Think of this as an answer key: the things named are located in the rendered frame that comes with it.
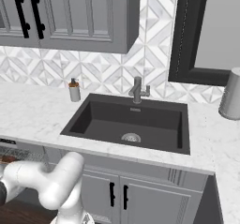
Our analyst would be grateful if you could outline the dishwasher with wire rack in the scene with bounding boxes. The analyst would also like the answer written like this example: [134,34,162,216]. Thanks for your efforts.
[0,137,51,203]

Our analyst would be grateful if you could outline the black wall cupboard handle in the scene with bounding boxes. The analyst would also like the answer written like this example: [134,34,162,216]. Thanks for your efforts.
[11,0,31,39]
[27,0,46,40]

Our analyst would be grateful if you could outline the grey soap dispenser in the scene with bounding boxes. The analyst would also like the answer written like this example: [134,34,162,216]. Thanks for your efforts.
[67,77,82,103]

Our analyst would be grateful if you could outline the grey base cupboard door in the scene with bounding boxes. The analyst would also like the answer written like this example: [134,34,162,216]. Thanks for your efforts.
[78,169,121,224]
[119,174,208,224]

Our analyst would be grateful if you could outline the grey wall cupboard door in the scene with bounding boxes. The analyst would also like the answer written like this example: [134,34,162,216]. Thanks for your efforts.
[0,0,41,49]
[33,0,141,54]

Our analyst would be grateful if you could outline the black base cupboard handle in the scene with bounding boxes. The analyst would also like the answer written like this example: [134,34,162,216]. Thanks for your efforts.
[109,182,116,208]
[122,184,129,211]

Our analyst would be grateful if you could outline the black window frame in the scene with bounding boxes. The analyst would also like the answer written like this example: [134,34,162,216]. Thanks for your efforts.
[168,0,233,87]

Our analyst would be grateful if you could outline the grey metal tap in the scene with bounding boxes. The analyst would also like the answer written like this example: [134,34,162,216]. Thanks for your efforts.
[127,76,151,105]

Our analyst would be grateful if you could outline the dark grey sink basin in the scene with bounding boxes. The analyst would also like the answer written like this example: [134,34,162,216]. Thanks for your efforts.
[59,92,191,156]

